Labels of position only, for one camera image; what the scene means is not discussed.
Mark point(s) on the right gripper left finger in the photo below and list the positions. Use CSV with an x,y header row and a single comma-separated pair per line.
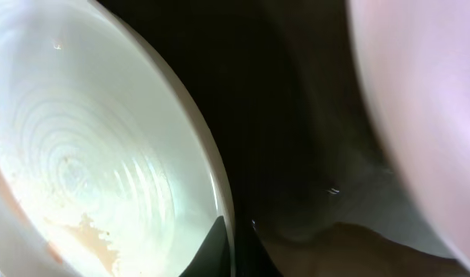
x,y
213,256

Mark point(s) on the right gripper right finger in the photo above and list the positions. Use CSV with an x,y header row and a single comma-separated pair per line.
x,y
251,257

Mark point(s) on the light green plate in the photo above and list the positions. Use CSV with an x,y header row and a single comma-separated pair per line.
x,y
107,167

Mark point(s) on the pink white plate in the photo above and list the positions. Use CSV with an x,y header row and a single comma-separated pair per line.
x,y
413,64

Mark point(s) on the brown serving tray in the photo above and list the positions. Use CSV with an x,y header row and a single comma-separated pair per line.
x,y
275,82

